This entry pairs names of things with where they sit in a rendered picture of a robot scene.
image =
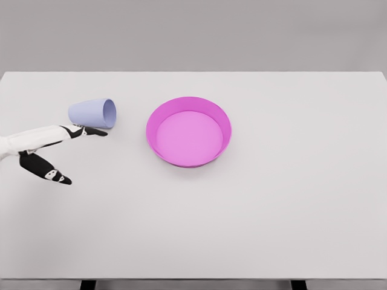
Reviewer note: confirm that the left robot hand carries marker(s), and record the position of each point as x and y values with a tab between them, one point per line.
36	137

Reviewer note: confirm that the pink plate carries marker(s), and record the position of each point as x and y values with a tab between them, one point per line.
189	134

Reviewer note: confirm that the lavender cup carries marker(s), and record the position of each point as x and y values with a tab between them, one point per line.
88	114

